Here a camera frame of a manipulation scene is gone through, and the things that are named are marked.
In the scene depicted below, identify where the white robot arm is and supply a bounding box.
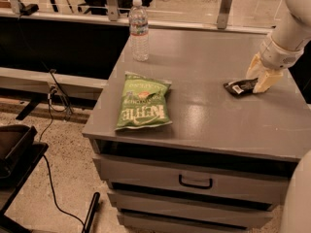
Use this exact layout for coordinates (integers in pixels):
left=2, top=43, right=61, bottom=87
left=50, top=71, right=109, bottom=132
left=246, top=0, right=311, bottom=93

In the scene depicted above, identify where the black cart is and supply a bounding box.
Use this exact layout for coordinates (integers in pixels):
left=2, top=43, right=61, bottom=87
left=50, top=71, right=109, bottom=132
left=0, top=125, right=48, bottom=233

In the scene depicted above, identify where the green kettle chip bag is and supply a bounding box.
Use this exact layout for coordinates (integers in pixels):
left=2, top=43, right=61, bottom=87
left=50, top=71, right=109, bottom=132
left=116, top=72, right=172, bottom=130

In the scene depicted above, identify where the grey drawer cabinet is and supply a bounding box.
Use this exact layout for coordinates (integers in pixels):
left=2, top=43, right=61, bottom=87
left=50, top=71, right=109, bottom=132
left=84, top=29, right=311, bottom=233

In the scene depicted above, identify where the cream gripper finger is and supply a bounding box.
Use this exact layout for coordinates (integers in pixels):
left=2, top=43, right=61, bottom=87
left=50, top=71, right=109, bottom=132
left=246, top=53, right=262, bottom=80
left=253, top=69, right=283, bottom=93

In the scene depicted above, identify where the clear plastic water bottle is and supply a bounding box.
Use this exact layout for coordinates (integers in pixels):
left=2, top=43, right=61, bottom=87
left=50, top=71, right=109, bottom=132
left=128, top=0, right=149, bottom=61

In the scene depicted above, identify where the black rxbar chocolate wrapper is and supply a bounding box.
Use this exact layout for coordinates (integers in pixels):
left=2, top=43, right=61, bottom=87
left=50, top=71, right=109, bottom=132
left=224, top=79, right=258, bottom=96

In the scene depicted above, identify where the black drawer handle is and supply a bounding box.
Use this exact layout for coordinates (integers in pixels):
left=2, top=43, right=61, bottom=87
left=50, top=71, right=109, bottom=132
left=178, top=175, right=214, bottom=190

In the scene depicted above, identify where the black table leg foot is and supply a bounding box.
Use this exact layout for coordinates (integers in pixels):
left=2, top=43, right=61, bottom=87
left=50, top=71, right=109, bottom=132
left=82, top=192, right=100, bottom=233

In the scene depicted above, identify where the grey metal bracket post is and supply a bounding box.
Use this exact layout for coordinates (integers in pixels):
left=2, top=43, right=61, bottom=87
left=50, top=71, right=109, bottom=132
left=217, top=0, right=232, bottom=29
left=106, top=0, right=120, bottom=21

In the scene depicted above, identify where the black floor cable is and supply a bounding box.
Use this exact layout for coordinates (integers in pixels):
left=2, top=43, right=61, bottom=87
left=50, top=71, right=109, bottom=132
left=38, top=90, right=86, bottom=226

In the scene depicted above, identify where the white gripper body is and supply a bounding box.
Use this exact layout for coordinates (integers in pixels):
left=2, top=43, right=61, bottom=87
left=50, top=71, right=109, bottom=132
left=259, top=34, right=304, bottom=70

